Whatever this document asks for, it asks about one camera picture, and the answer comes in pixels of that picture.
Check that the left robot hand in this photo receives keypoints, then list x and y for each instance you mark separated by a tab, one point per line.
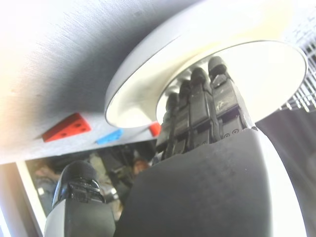
197	185

